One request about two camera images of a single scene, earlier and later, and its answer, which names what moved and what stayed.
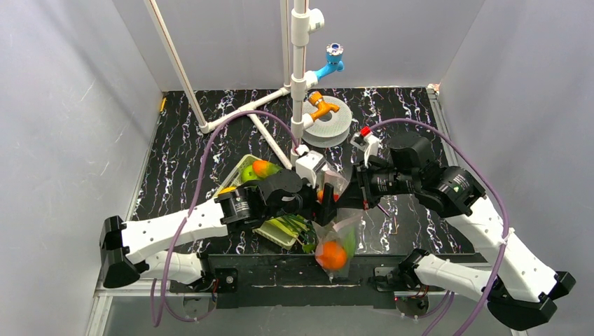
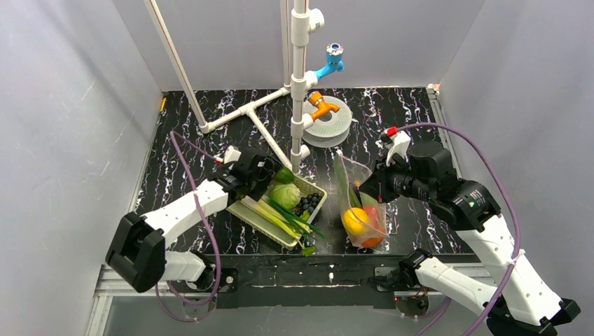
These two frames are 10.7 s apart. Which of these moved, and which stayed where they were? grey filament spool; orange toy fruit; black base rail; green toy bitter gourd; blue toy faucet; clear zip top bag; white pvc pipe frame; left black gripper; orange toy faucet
Moved: orange toy fruit; green toy bitter gourd; left black gripper; clear zip top bag
Stayed: blue toy faucet; grey filament spool; black base rail; white pvc pipe frame; orange toy faucet
